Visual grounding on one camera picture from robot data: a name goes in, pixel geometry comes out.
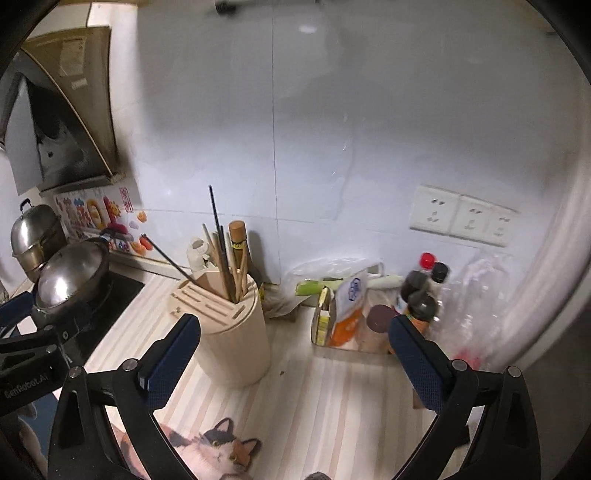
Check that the steel steamer pot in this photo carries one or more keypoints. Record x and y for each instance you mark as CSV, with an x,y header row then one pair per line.
x,y
34,235

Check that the black-capped orange label bottle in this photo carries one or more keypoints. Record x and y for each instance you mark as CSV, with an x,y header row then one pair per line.
x,y
422,307

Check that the white plastic object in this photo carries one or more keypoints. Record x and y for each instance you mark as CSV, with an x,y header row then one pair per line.
x,y
199,256

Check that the dark brown chopstick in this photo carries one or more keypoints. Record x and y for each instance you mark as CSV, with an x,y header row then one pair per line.
x,y
225,258

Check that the brown range hood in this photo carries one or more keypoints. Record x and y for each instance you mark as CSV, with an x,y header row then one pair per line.
x,y
69,101

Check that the black-capped dark sauce bottle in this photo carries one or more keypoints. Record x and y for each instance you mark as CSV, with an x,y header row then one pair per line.
x,y
439,274

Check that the red-capped dark sauce bottle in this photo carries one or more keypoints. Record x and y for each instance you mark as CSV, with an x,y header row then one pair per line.
x,y
415,281

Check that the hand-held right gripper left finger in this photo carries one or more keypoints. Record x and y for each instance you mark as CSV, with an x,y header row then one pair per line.
x,y
171,360

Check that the beige round utensil holder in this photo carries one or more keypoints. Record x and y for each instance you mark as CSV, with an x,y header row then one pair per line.
x,y
235,341

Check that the black induction stove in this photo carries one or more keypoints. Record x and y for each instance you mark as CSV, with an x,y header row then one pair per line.
x,y
115,295

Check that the blue cloth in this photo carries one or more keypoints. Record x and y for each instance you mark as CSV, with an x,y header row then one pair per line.
x,y
39,406

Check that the white plastic bag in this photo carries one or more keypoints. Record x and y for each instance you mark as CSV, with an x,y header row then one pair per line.
x,y
286,295

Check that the clear plastic bag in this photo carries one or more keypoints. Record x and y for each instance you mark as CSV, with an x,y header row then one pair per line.
x,y
475,304

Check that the wooden rolling pin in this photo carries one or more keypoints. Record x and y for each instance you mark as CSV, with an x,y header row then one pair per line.
x,y
238,233

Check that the steel wok with lid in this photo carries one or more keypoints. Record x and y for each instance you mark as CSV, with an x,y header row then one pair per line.
x,y
69,277

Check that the green leek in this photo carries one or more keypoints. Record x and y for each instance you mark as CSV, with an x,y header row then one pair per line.
x,y
318,287

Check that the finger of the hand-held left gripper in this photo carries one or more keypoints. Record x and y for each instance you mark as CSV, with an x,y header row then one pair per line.
x,y
16,309
64,333

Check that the beige wall cabinet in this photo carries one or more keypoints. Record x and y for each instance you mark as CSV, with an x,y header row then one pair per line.
x,y
106,11

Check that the brown-lidded jar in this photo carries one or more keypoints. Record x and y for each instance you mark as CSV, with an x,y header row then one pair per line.
x,y
381,323

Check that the orange and white snack bag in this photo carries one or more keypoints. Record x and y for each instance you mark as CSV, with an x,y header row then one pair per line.
x,y
348,318

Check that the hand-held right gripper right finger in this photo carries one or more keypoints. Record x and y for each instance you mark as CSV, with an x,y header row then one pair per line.
x,y
415,360

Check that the colourful wall sticker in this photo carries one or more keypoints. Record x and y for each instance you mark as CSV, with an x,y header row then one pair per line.
x,y
92,214

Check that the white wall socket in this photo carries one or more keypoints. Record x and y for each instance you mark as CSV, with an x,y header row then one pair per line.
x,y
473,219
503,227
434,210

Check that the black chopstick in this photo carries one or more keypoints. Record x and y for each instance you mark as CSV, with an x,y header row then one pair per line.
x,y
216,217
166,258

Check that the small yellow carton box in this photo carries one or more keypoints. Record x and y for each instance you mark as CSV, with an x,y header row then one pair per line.
x,y
322,318

